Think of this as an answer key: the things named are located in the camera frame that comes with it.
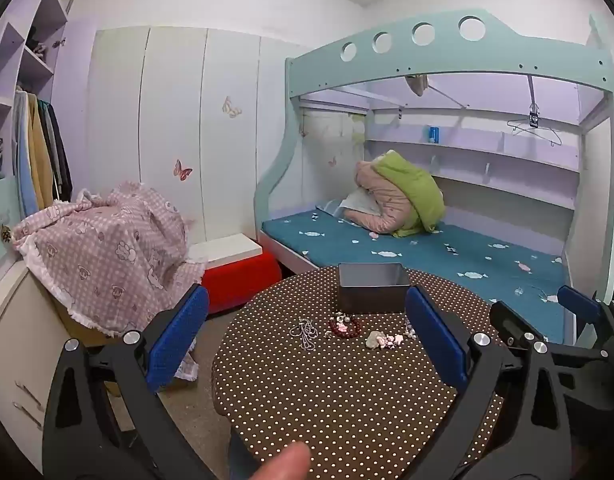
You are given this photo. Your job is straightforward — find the green blanket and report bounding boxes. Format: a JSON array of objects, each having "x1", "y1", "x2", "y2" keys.
[{"x1": 374, "y1": 151, "x2": 446, "y2": 238}]

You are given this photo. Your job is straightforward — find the white pillow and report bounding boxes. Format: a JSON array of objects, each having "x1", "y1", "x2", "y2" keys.
[{"x1": 339, "y1": 191, "x2": 375, "y2": 221}]

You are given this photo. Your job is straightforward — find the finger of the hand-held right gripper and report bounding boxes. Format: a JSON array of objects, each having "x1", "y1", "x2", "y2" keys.
[
  {"x1": 489, "y1": 301, "x2": 536, "y2": 350},
  {"x1": 558, "y1": 285, "x2": 614, "y2": 346}
]

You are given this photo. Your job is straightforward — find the silver bead necklace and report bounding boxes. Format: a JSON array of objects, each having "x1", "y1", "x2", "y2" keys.
[{"x1": 290, "y1": 319, "x2": 320, "y2": 352}]

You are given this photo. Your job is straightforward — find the pink checked printed blanket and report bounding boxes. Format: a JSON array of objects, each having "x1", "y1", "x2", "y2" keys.
[{"x1": 11, "y1": 182, "x2": 206, "y2": 336}]

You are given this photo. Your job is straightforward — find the yellow hanging garment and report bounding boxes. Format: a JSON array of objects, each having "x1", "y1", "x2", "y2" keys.
[{"x1": 28, "y1": 94, "x2": 55, "y2": 209}]

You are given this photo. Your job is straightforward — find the person's left hand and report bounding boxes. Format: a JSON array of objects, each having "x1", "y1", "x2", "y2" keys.
[{"x1": 249, "y1": 441, "x2": 312, "y2": 480}]

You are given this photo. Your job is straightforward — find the pink stone bracelet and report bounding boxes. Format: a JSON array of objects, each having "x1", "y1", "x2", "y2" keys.
[{"x1": 365, "y1": 330, "x2": 405, "y2": 350}]

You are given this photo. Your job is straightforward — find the dark metal box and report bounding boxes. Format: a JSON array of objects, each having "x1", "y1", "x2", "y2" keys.
[{"x1": 338, "y1": 262, "x2": 410, "y2": 313}]

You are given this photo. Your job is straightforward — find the light blue hanging garment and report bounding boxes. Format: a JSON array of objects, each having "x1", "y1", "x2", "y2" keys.
[{"x1": 14, "y1": 91, "x2": 38, "y2": 216}]

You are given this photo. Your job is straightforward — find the dark hanging garments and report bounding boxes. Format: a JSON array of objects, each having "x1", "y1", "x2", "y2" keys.
[{"x1": 39, "y1": 100, "x2": 72, "y2": 201}]

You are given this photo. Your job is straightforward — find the teal printed mattress sheet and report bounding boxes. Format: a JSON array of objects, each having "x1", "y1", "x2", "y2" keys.
[{"x1": 262, "y1": 208, "x2": 570, "y2": 345}]

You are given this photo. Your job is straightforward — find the brown polka dot round table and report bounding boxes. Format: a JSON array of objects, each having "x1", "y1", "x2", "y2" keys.
[{"x1": 212, "y1": 266, "x2": 508, "y2": 480}]

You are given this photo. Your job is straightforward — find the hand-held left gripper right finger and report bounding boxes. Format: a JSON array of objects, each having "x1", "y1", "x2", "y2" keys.
[{"x1": 405, "y1": 286, "x2": 572, "y2": 480}]

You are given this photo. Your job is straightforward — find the teal bunk bed frame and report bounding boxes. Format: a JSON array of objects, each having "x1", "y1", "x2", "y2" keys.
[{"x1": 254, "y1": 8, "x2": 614, "y2": 346}]

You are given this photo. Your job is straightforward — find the white wardrobe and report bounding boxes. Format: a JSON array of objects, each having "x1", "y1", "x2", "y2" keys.
[{"x1": 89, "y1": 27, "x2": 312, "y2": 241}]

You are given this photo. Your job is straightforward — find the red bead bracelet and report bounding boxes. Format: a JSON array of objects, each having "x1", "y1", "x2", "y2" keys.
[{"x1": 328, "y1": 312, "x2": 362, "y2": 339}]

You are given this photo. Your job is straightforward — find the pink padded jacket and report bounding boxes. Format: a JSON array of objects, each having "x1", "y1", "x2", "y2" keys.
[{"x1": 344, "y1": 160, "x2": 420, "y2": 235}]

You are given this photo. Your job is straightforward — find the wire clothes hanger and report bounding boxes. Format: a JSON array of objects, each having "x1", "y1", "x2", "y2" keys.
[{"x1": 507, "y1": 117, "x2": 562, "y2": 147}]

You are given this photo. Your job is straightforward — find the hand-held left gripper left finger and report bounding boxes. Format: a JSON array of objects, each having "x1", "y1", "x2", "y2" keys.
[{"x1": 43, "y1": 284, "x2": 210, "y2": 480}]

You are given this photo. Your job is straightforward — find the lilac open shelf unit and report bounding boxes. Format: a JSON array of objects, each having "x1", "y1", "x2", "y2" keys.
[{"x1": 0, "y1": 0, "x2": 70, "y2": 186}]

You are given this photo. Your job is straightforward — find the red stool with white top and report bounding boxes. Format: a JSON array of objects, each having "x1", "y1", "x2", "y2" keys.
[{"x1": 187, "y1": 234, "x2": 282, "y2": 315}]

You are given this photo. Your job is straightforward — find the white drawer cabinet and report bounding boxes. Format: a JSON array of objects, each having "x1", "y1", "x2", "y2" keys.
[{"x1": 0, "y1": 255, "x2": 72, "y2": 471}]

